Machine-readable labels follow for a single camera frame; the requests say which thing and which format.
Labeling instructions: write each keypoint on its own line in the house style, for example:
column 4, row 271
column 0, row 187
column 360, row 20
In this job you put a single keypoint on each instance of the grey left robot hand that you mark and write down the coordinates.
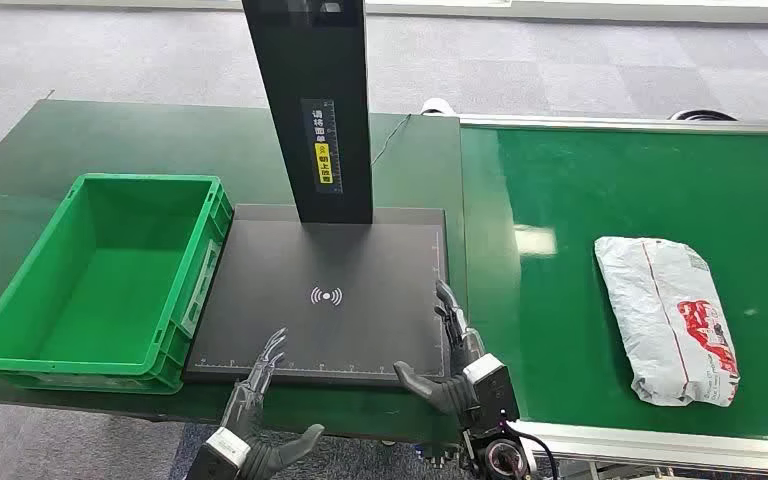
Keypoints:
column 248, row 411

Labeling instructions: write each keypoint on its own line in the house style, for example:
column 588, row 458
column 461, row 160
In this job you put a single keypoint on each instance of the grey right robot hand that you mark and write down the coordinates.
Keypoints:
column 457, row 394

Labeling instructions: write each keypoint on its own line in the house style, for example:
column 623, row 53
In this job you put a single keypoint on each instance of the grey red-print mailer package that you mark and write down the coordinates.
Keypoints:
column 656, row 318

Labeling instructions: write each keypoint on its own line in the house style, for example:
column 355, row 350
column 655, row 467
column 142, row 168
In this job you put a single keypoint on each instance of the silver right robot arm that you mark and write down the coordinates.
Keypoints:
column 503, row 457

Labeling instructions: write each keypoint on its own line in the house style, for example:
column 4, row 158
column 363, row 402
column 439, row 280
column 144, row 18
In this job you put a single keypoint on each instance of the green conveyor belt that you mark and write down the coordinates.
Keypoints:
column 622, row 185

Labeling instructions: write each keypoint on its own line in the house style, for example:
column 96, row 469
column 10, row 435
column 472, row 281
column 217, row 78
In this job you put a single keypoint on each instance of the black scanner base platform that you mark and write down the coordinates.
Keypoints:
column 357, row 265

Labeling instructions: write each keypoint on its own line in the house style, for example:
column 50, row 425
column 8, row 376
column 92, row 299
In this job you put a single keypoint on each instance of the green plastic crate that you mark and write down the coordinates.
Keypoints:
column 126, row 285

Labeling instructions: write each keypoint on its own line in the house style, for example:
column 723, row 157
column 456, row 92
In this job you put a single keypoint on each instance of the black yellow label sticker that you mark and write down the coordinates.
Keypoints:
column 321, row 132

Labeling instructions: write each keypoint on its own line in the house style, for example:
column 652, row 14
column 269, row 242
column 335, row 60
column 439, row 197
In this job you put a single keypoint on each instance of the dark green table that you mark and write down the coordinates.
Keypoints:
column 92, row 139

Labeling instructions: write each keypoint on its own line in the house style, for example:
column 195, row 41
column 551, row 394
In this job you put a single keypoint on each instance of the black scanner column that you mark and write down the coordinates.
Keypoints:
column 291, row 66

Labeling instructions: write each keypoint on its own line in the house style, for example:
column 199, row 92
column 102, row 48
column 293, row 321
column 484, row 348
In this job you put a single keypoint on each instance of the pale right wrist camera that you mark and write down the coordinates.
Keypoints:
column 493, row 391

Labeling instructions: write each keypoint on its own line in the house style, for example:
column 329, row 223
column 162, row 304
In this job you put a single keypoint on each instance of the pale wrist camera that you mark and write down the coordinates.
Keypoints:
column 493, row 391
column 218, row 457

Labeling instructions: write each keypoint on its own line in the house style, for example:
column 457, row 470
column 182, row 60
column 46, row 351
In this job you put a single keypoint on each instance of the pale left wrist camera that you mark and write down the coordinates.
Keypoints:
column 218, row 457

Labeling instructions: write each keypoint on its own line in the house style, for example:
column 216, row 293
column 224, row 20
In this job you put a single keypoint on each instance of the silver conveyor frame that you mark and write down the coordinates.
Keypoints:
column 622, row 124

